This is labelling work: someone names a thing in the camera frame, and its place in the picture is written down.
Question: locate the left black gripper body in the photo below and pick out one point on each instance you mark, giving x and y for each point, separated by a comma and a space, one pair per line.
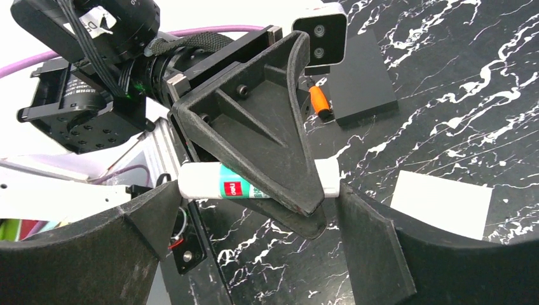
209, 56

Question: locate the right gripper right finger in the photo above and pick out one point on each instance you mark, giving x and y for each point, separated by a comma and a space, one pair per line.
393, 258

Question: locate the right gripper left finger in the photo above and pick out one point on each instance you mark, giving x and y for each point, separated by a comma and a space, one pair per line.
108, 258

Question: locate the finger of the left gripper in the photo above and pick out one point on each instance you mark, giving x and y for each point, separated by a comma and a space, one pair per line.
309, 227
260, 136

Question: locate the white glue stick cap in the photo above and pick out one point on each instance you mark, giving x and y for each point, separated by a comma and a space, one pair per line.
329, 174

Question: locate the white green glue stick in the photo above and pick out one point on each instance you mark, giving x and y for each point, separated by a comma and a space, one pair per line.
213, 180

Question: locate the white envelope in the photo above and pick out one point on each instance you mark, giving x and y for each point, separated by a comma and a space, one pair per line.
455, 207

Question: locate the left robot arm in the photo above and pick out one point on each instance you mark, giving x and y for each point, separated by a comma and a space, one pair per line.
108, 58

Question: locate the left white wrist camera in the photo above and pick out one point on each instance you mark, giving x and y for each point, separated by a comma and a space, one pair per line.
327, 26

